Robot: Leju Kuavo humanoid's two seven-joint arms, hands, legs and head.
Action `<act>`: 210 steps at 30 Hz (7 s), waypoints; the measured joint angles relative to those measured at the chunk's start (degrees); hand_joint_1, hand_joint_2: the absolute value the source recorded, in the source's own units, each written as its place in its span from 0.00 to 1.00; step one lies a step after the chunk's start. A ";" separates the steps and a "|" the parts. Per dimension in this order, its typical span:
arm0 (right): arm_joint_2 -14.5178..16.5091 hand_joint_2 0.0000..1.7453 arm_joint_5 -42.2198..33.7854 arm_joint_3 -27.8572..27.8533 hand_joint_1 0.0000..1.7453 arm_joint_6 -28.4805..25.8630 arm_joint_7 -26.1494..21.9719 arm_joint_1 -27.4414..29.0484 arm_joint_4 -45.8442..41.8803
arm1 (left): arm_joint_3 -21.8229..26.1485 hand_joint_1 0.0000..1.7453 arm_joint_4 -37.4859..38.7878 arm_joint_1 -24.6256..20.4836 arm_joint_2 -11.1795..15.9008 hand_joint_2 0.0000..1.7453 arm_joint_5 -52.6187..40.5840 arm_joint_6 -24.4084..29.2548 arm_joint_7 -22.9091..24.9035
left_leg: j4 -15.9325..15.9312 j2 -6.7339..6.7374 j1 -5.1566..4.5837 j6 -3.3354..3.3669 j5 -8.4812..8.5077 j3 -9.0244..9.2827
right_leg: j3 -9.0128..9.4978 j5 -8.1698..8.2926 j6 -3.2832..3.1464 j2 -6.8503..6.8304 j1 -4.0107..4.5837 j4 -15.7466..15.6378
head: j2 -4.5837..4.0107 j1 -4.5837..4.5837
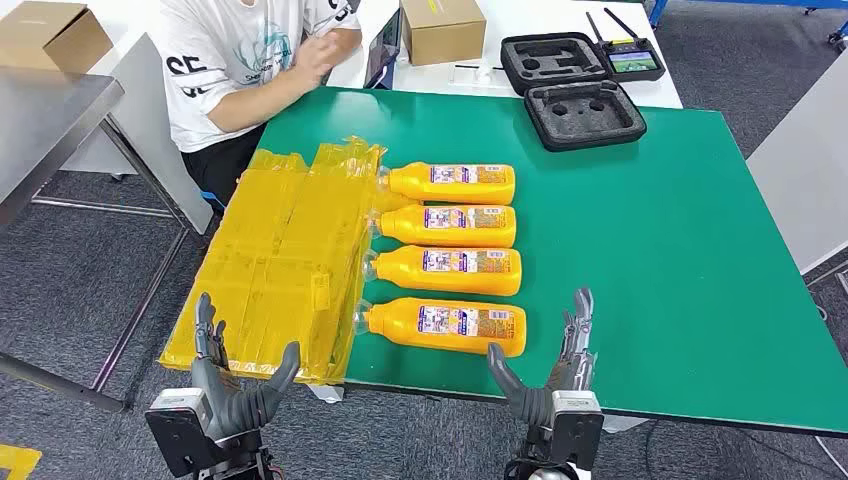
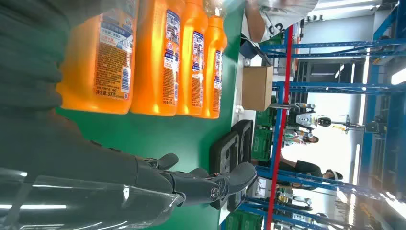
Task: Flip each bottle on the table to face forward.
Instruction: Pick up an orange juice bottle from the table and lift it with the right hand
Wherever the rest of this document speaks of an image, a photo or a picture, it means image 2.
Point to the cardboard box with yellow label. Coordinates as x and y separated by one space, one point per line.
257 89

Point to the dark tablet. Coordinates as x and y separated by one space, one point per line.
250 49

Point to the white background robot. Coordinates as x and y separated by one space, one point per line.
306 120

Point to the blue metal rack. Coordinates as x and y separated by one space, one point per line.
333 44

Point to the person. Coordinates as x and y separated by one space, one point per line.
285 12
301 138
301 168

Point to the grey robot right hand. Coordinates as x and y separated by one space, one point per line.
79 165

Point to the clear plastic cover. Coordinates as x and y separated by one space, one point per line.
95 206

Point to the black foam-lined case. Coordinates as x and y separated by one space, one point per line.
222 155

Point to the green plastic crate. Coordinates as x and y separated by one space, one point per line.
261 144
244 222
265 117

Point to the ceiling light strip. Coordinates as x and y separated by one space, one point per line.
399 77
342 4

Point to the small white cylinder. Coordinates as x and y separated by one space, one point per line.
239 110
247 62

